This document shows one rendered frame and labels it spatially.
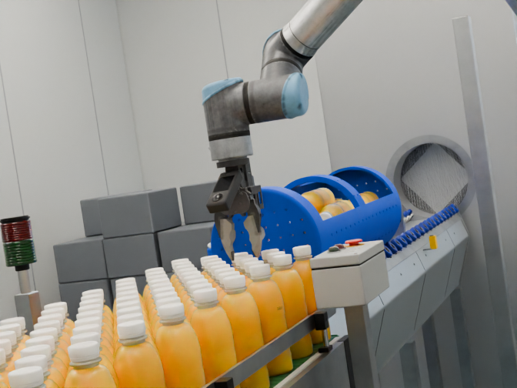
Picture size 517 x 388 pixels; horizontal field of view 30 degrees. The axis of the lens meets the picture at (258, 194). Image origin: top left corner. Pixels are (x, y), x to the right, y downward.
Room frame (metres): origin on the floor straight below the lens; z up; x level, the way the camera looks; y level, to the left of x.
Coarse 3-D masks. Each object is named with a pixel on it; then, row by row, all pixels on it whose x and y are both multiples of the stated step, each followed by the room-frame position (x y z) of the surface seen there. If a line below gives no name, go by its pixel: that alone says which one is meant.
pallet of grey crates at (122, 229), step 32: (128, 192) 6.77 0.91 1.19; (160, 192) 6.15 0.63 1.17; (192, 192) 6.34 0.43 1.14; (96, 224) 6.64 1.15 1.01; (128, 224) 6.07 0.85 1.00; (160, 224) 6.09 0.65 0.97; (192, 224) 6.35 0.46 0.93; (64, 256) 6.28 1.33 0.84; (96, 256) 6.19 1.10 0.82; (128, 256) 6.08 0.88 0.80; (160, 256) 6.05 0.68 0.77; (192, 256) 5.91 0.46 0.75; (64, 288) 6.30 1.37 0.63; (96, 288) 6.19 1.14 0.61
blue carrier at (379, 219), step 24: (360, 168) 3.01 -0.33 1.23; (264, 192) 2.26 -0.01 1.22; (288, 192) 2.26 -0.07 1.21; (336, 192) 3.10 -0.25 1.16; (360, 192) 3.07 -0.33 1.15; (384, 192) 3.04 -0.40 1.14; (240, 216) 2.29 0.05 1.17; (264, 216) 2.27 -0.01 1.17; (288, 216) 2.24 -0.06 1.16; (312, 216) 2.23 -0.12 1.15; (336, 216) 2.38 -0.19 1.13; (360, 216) 2.57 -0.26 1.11; (384, 216) 2.81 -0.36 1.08; (216, 240) 2.31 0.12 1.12; (240, 240) 2.29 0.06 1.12; (264, 240) 2.27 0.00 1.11; (288, 240) 2.25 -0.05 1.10; (312, 240) 2.23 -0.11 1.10; (336, 240) 2.34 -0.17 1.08; (384, 240) 2.91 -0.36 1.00
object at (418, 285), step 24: (456, 240) 3.87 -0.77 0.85; (408, 264) 3.09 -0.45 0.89; (432, 264) 3.36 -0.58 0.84; (456, 264) 3.95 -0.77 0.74; (408, 288) 2.97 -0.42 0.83; (432, 288) 3.46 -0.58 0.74; (336, 312) 2.33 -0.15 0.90; (384, 312) 2.69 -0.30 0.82; (408, 312) 3.07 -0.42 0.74; (432, 312) 3.57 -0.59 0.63; (384, 336) 2.76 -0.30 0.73; (408, 336) 3.17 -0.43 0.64; (384, 360) 2.85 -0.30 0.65
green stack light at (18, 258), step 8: (24, 240) 1.96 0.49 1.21; (32, 240) 1.97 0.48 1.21; (8, 248) 1.95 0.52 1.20; (16, 248) 1.95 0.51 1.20; (24, 248) 1.95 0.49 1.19; (32, 248) 1.97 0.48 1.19; (8, 256) 1.95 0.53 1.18; (16, 256) 1.95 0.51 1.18; (24, 256) 1.95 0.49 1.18; (32, 256) 1.96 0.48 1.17; (8, 264) 1.95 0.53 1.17; (16, 264) 1.95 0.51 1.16; (24, 264) 1.95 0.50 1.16
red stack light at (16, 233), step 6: (12, 222) 1.95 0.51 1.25; (18, 222) 1.95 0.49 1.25; (24, 222) 1.96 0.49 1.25; (30, 222) 1.98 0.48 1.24; (0, 228) 1.96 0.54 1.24; (6, 228) 1.95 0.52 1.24; (12, 228) 1.95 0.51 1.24; (18, 228) 1.95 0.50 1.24; (24, 228) 1.96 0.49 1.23; (30, 228) 1.97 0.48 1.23; (6, 234) 1.95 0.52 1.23; (12, 234) 1.95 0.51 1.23; (18, 234) 1.95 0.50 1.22; (24, 234) 1.95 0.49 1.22; (30, 234) 1.97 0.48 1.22; (6, 240) 1.95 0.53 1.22; (12, 240) 1.95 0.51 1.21; (18, 240) 1.95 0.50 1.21
